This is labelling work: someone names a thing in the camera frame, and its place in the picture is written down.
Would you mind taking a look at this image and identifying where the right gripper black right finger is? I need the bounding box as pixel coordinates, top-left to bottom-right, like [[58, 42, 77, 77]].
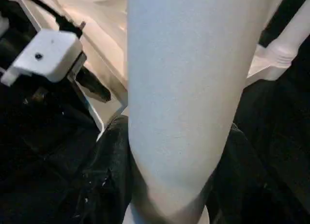
[[207, 123, 303, 224]]

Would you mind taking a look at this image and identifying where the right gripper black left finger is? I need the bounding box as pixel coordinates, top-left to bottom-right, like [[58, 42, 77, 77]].
[[60, 114, 134, 224]]

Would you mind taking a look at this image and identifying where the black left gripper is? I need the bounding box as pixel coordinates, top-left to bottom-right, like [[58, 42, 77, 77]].
[[23, 68, 112, 118]]

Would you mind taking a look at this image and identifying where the white plastic table top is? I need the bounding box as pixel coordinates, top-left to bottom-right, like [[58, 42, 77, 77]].
[[16, 0, 310, 136]]

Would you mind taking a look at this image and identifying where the black shiny mat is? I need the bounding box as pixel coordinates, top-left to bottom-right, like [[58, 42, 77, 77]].
[[0, 0, 310, 224]]

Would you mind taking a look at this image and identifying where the left arm thick black cable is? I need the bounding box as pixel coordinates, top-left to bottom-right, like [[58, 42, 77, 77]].
[[18, 0, 84, 37]]

